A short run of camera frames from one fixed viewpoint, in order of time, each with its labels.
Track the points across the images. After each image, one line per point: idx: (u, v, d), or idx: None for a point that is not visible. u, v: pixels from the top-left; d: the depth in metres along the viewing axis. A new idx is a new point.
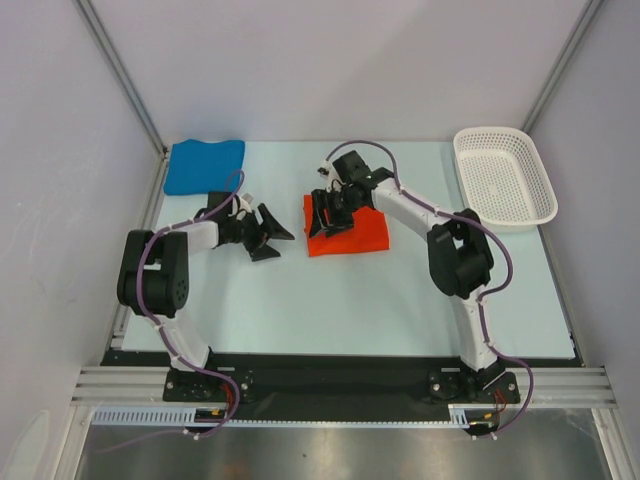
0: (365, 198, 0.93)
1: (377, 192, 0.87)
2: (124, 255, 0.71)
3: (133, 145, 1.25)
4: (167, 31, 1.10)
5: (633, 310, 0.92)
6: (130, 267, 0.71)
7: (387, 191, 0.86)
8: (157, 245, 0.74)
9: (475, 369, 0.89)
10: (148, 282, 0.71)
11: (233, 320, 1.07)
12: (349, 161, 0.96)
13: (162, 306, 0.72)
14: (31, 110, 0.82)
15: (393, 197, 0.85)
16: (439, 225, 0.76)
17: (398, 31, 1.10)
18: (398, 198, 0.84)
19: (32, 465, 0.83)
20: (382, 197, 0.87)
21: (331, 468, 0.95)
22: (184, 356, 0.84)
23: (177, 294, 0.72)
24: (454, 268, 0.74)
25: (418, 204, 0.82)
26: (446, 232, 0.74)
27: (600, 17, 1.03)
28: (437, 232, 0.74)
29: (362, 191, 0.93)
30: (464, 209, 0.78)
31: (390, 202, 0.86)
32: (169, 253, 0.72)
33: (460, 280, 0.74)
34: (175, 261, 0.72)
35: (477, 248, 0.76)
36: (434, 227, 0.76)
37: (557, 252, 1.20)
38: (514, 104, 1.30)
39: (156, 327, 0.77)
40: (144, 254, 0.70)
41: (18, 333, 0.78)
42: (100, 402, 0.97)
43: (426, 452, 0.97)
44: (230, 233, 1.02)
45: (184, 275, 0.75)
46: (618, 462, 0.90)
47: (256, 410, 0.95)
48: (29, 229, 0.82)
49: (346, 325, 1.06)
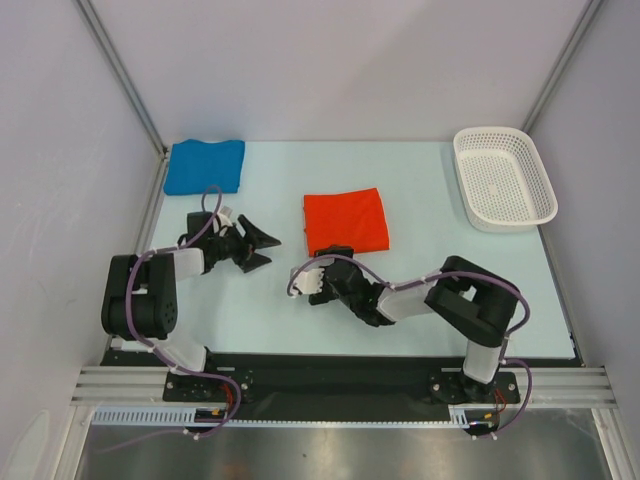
0: (379, 320, 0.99)
1: (380, 305, 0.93)
2: (109, 279, 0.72)
3: (133, 145, 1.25)
4: (167, 30, 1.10)
5: (633, 310, 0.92)
6: (114, 293, 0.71)
7: (387, 297, 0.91)
8: (142, 270, 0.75)
9: (486, 382, 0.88)
10: (134, 305, 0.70)
11: (232, 321, 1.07)
12: (350, 280, 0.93)
13: (150, 331, 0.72)
14: (31, 109, 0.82)
15: (394, 297, 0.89)
16: (437, 289, 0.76)
17: (398, 30, 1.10)
18: (396, 295, 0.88)
19: (31, 465, 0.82)
20: (389, 306, 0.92)
21: (331, 468, 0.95)
22: (182, 365, 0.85)
23: (166, 318, 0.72)
24: (477, 319, 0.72)
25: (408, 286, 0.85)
26: (448, 294, 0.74)
27: (601, 16, 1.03)
28: (441, 297, 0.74)
29: (373, 316, 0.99)
30: (447, 262, 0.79)
31: (395, 302, 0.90)
32: (155, 276, 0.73)
33: (497, 325, 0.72)
34: (162, 284, 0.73)
35: (487, 285, 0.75)
36: (432, 293, 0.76)
37: (557, 252, 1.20)
38: (514, 105, 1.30)
39: (150, 349, 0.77)
40: (130, 279, 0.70)
41: (18, 333, 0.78)
42: (100, 403, 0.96)
43: (426, 452, 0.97)
44: (214, 253, 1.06)
45: (172, 298, 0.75)
46: (618, 462, 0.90)
47: (255, 410, 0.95)
48: (29, 228, 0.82)
49: (346, 325, 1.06)
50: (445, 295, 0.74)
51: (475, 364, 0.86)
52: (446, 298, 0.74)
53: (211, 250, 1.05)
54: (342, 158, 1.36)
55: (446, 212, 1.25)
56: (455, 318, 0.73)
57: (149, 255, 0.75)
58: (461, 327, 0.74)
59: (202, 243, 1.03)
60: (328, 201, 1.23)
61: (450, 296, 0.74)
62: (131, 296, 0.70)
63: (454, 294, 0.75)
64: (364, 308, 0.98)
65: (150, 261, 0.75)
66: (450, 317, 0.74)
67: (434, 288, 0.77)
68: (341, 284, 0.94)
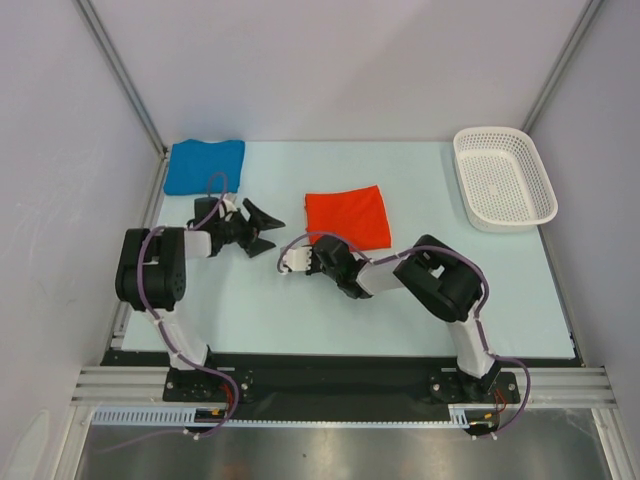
0: (358, 292, 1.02)
1: (359, 278, 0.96)
2: (123, 250, 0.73)
3: (133, 145, 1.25)
4: (167, 30, 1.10)
5: (632, 310, 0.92)
6: (127, 262, 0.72)
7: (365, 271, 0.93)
8: (153, 243, 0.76)
9: (478, 377, 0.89)
10: (145, 274, 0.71)
11: (232, 321, 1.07)
12: (334, 253, 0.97)
13: (160, 299, 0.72)
14: (32, 110, 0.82)
15: (371, 271, 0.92)
16: (408, 260, 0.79)
17: (398, 31, 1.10)
18: (373, 270, 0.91)
19: (32, 465, 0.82)
20: (366, 278, 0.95)
21: (331, 468, 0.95)
22: (184, 353, 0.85)
23: (175, 286, 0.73)
24: (437, 293, 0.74)
25: (386, 262, 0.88)
26: (415, 267, 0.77)
27: (601, 17, 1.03)
28: (408, 270, 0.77)
29: (353, 288, 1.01)
30: (423, 238, 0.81)
31: (372, 276, 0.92)
32: (166, 247, 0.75)
33: (455, 302, 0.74)
34: (173, 253, 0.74)
35: (453, 263, 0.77)
36: (401, 264, 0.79)
37: (557, 253, 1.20)
38: (514, 105, 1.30)
39: (155, 322, 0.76)
40: (142, 248, 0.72)
41: (18, 333, 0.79)
42: (100, 403, 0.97)
43: (426, 452, 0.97)
44: (220, 238, 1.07)
45: (181, 269, 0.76)
46: (618, 462, 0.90)
47: (256, 410, 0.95)
48: (29, 229, 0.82)
49: (347, 325, 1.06)
50: (411, 267, 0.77)
51: (465, 357, 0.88)
52: (412, 270, 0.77)
53: (217, 235, 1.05)
54: (342, 158, 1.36)
55: (446, 212, 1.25)
56: (418, 290, 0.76)
57: (160, 229, 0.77)
58: (423, 299, 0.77)
59: (208, 228, 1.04)
60: (329, 200, 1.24)
61: (415, 269, 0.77)
62: (143, 266, 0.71)
63: (419, 267, 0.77)
64: (346, 281, 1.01)
65: (161, 235, 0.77)
66: (412, 286, 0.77)
67: (403, 261, 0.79)
68: (327, 256, 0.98)
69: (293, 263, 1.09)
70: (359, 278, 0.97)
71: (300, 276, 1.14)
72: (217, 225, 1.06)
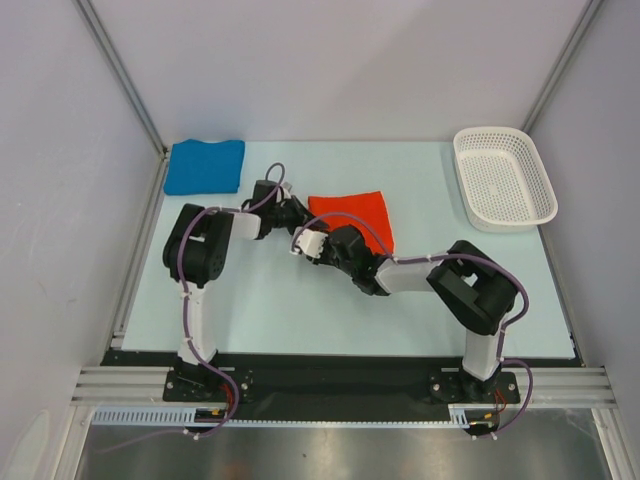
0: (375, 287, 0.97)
1: (379, 274, 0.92)
2: (176, 223, 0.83)
3: (133, 145, 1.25)
4: (168, 30, 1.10)
5: (632, 310, 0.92)
6: (178, 234, 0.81)
7: (387, 269, 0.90)
8: (204, 221, 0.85)
9: (483, 380, 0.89)
10: (189, 248, 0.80)
11: (233, 321, 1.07)
12: (351, 246, 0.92)
13: (197, 274, 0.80)
14: (32, 110, 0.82)
15: (394, 271, 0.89)
16: (442, 266, 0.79)
17: (397, 31, 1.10)
18: (397, 269, 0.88)
19: (32, 465, 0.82)
20: (386, 276, 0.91)
21: (331, 468, 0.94)
22: (193, 341, 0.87)
23: (212, 266, 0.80)
24: (473, 304, 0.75)
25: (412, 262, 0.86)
26: (451, 274, 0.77)
27: (601, 17, 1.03)
28: (443, 276, 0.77)
29: (369, 285, 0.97)
30: (457, 244, 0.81)
31: (393, 276, 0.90)
32: (213, 229, 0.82)
33: (490, 314, 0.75)
34: (216, 237, 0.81)
35: (489, 274, 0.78)
36: (434, 269, 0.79)
37: (557, 253, 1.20)
38: (514, 105, 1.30)
39: (182, 295, 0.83)
40: (190, 224, 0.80)
41: (18, 333, 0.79)
42: (100, 402, 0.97)
43: (426, 452, 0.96)
44: (272, 223, 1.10)
45: (222, 252, 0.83)
46: (618, 462, 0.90)
47: (255, 410, 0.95)
48: (29, 229, 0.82)
49: (347, 326, 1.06)
50: (447, 275, 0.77)
51: (472, 359, 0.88)
52: (447, 278, 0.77)
53: (268, 220, 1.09)
54: (342, 158, 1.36)
55: (446, 212, 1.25)
56: (452, 299, 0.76)
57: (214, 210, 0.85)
58: (455, 306, 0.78)
59: (262, 212, 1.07)
60: (332, 201, 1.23)
61: (451, 276, 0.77)
62: (187, 241, 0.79)
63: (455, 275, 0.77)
64: (361, 276, 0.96)
65: (212, 215, 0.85)
66: (444, 293, 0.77)
67: (438, 266, 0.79)
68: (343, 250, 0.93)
69: (306, 245, 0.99)
70: (380, 272, 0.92)
71: (300, 276, 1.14)
72: (270, 210, 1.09)
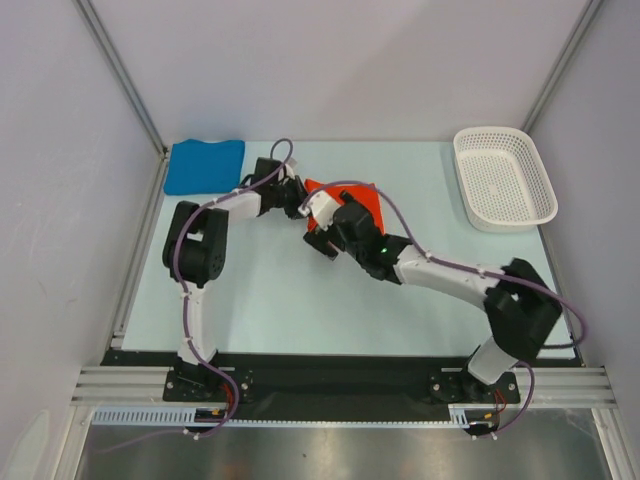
0: (385, 273, 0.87)
1: (401, 265, 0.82)
2: (172, 223, 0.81)
3: (133, 145, 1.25)
4: (168, 30, 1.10)
5: (633, 310, 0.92)
6: (174, 237, 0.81)
7: (413, 261, 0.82)
8: (201, 219, 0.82)
9: (487, 383, 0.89)
10: (185, 251, 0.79)
11: (233, 321, 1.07)
12: (359, 225, 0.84)
13: (197, 275, 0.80)
14: (32, 110, 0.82)
15: (422, 267, 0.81)
16: (495, 288, 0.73)
17: (397, 31, 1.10)
18: (427, 267, 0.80)
19: (32, 465, 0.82)
20: (408, 269, 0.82)
21: (331, 468, 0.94)
22: (193, 341, 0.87)
23: (212, 267, 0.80)
24: (519, 327, 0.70)
25: (459, 270, 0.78)
26: (505, 297, 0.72)
27: (601, 17, 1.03)
28: (498, 299, 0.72)
29: (380, 268, 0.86)
30: (514, 264, 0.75)
31: (419, 272, 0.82)
32: (209, 229, 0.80)
33: (534, 341, 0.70)
34: (212, 238, 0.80)
35: (540, 298, 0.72)
36: (488, 292, 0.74)
37: (557, 253, 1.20)
38: (514, 105, 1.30)
39: (183, 295, 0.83)
40: (184, 226, 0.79)
41: (18, 333, 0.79)
42: (100, 403, 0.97)
43: (426, 452, 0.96)
44: (273, 200, 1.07)
45: (221, 250, 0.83)
46: (618, 462, 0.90)
47: (255, 410, 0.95)
48: (29, 229, 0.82)
49: (347, 326, 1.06)
50: (504, 299, 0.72)
51: (481, 367, 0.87)
52: (503, 302, 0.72)
53: (270, 196, 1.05)
54: (342, 158, 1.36)
55: (446, 212, 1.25)
56: (499, 319, 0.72)
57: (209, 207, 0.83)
58: (498, 327, 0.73)
59: (264, 189, 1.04)
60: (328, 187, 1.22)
61: (509, 301, 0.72)
62: (181, 244, 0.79)
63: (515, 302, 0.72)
64: (370, 259, 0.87)
65: (209, 212, 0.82)
66: (497, 317, 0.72)
67: (493, 289, 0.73)
68: (349, 229, 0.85)
69: (320, 208, 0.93)
70: (400, 263, 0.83)
71: (301, 276, 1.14)
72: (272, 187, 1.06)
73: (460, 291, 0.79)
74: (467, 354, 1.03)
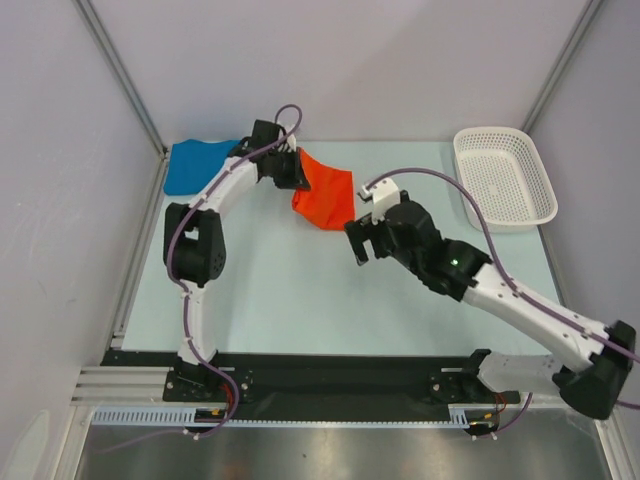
0: (449, 288, 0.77)
1: (479, 289, 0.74)
2: (165, 227, 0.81)
3: (133, 145, 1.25)
4: (167, 30, 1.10)
5: (633, 310, 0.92)
6: (169, 242, 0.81)
7: (497, 293, 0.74)
8: (192, 220, 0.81)
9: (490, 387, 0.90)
10: (181, 257, 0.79)
11: (233, 321, 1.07)
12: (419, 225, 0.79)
13: (198, 276, 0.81)
14: (32, 110, 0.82)
15: (507, 302, 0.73)
16: (595, 353, 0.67)
17: (397, 31, 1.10)
18: (513, 303, 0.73)
19: (32, 465, 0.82)
20: (487, 297, 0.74)
21: (331, 468, 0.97)
22: (194, 341, 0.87)
23: (212, 267, 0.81)
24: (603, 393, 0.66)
25: (558, 321, 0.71)
26: (603, 364, 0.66)
27: (601, 17, 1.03)
28: (598, 364, 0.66)
29: (445, 278, 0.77)
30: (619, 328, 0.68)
31: (500, 305, 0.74)
32: (204, 229, 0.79)
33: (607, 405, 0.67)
34: (207, 242, 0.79)
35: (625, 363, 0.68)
36: (586, 355, 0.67)
37: (557, 252, 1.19)
38: (515, 105, 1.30)
39: (184, 294, 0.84)
40: (174, 234, 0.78)
41: (18, 332, 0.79)
42: (100, 403, 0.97)
43: (426, 452, 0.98)
44: (271, 166, 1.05)
45: (220, 250, 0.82)
46: (618, 461, 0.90)
47: (255, 410, 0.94)
48: (29, 229, 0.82)
49: (347, 326, 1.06)
50: (601, 364, 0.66)
51: (499, 381, 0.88)
52: (600, 367, 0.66)
53: (270, 161, 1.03)
54: (342, 158, 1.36)
55: (446, 212, 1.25)
56: (585, 382, 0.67)
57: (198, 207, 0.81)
58: (579, 387, 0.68)
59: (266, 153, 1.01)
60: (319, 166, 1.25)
61: (613, 372, 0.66)
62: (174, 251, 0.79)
63: (614, 370, 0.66)
64: (433, 268, 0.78)
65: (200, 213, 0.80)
66: (597, 387, 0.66)
67: (598, 356, 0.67)
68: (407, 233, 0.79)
69: (385, 195, 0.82)
70: (477, 286, 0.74)
71: (301, 276, 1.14)
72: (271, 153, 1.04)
73: (549, 343, 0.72)
74: (467, 354, 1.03)
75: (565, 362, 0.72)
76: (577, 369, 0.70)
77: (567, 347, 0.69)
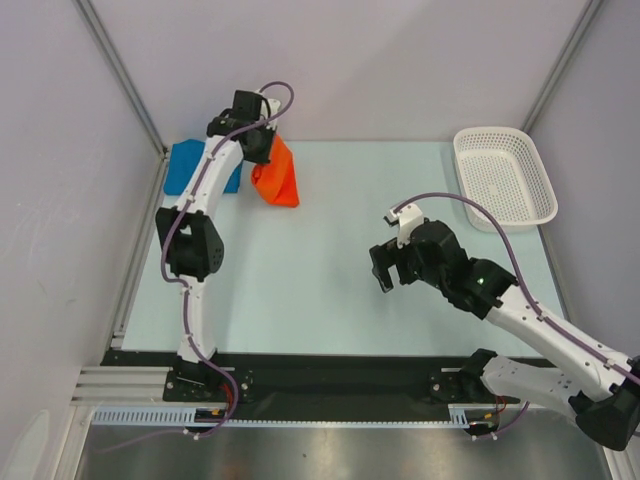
0: (473, 304, 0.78)
1: (503, 310, 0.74)
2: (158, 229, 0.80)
3: (133, 145, 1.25)
4: (167, 30, 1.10)
5: (634, 310, 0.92)
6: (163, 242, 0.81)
7: (521, 316, 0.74)
8: (183, 222, 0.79)
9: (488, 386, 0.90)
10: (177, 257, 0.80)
11: (232, 321, 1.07)
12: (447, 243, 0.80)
13: (198, 270, 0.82)
14: (32, 109, 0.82)
15: (531, 325, 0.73)
16: (617, 385, 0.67)
17: (397, 31, 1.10)
18: (537, 327, 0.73)
19: (32, 465, 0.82)
20: (510, 319, 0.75)
21: (331, 468, 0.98)
22: (194, 338, 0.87)
23: (212, 262, 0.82)
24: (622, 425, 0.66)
25: (582, 349, 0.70)
26: (626, 398, 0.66)
27: (602, 17, 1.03)
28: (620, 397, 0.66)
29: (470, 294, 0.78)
30: None
31: (522, 327, 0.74)
32: (197, 230, 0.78)
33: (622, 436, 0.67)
34: (203, 242, 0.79)
35: None
36: (607, 386, 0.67)
37: (557, 252, 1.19)
38: (515, 105, 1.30)
39: (184, 289, 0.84)
40: (167, 241, 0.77)
41: (18, 331, 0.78)
42: (100, 403, 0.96)
43: (426, 452, 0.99)
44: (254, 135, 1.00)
45: (217, 244, 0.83)
46: (618, 462, 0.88)
47: (255, 410, 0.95)
48: (29, 228, 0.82)
49: (347, 326, 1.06)
50: (623, 397, 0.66)
51: (503, 385, 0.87)
52: (622, 399, 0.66)
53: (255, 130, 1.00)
54: (342, 158, 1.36)
55: (447, 212, 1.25)
56: (604, 413, 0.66)
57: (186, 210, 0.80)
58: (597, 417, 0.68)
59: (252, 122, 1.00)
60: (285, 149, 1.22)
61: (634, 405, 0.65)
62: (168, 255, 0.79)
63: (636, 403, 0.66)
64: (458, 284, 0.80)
65: (191, 215, 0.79)
66: (617, 420, 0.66)
67: (620, 389, 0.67)
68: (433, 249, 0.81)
69: (410, 220, 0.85)
70: (502, 307, 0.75)
71: (301, 275, 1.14)
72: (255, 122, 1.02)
73: (570, 371, 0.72)
74: (467, 354, 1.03)
75: (586, 391, 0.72)
76: (596, 399, 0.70)
77: (588, 376, 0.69)
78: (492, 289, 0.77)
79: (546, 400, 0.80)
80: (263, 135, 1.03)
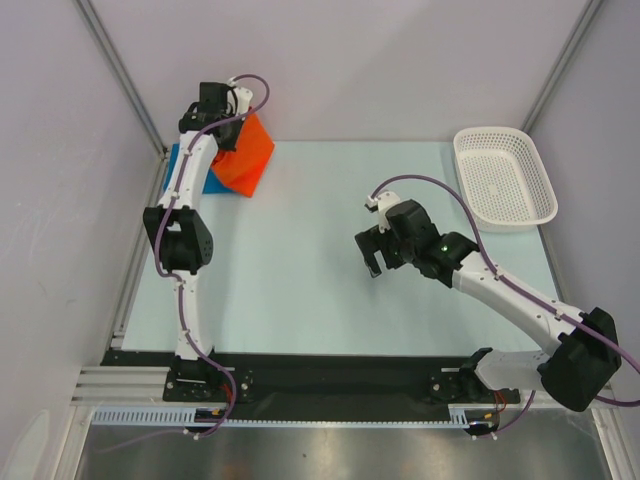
0: (439, 273, 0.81)
1: (462, 273, 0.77)
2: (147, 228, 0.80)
3: (133, 145, 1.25)
4: (168, 30, 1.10)
5: (633, 310, 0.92)
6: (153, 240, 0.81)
7: (478, 275, 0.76)
8: (171, 217, 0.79)
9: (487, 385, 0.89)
10: (167, 253, 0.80)
11: (230, 318, 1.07)
12: (412, 218, 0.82)
13: (190, 263, 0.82)
14: (31, 109, 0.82)
15: (487, 283, 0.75)
16: (567, 336, 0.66)
17: (398, 31, 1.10)
18: (493, 285, 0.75)
19: (31, 465, 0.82)
20: (470, 280, 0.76)
21: (331, 468, 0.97)
22: (191, 333, 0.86)
23: (203, 253, 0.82)
24: (577, 375, 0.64)
25: (533, 302, 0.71)
26: (576, 347, 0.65)
27: (602, 17, 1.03)
28: (569, 348, 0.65)
29: (436, 262, 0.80)
30: (593, 315, 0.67)
31: (481, 287, 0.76)
32: (185, 224, 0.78)
33: (584, 393, 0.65)
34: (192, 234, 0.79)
35: (607, 354, 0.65)
36: (557, 336, 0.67)
37: (557, 252, 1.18)
38: (515, 105, 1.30)
39: (178, 284, 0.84)
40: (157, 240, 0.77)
41: (18, 332, 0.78)
42: (100, 403, 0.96)
43: (426, 452, 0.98)
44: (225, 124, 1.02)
45: (205, 236, 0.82)
46: (618, 462, 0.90)
47: (255, 410, 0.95)
48: (29, 229, 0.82)
49: (346, 325, 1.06)
50: (573, 346, 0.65)
51: (492, 374, 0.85)
52: (570, 348, 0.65)
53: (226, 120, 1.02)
54: (343, 158, 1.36)
55: (445, 211, 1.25)
56: (559, 365, 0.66)
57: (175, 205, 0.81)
58: (557, 374, 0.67)
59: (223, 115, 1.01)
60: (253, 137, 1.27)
61: (583, 354, 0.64)
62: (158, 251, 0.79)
63: (587, 354, 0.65)
64: (425, 255, 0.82)
65: (179, 211, 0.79)
66: (570, 371, 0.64)
67: (569, 338, 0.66)
68: (400, 224, 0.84)
69: (389, 203, 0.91)
70: (462, 270, 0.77)
71: (301, 274, 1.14)
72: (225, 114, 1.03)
73: (525, 325, 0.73)
74: (467, 354, 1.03)
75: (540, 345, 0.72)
76: (549, 351, 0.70)
77: (538, 327, 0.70)
78: (456, 256, 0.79)
79: (527, 378, 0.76)
80: (232, 127, 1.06)
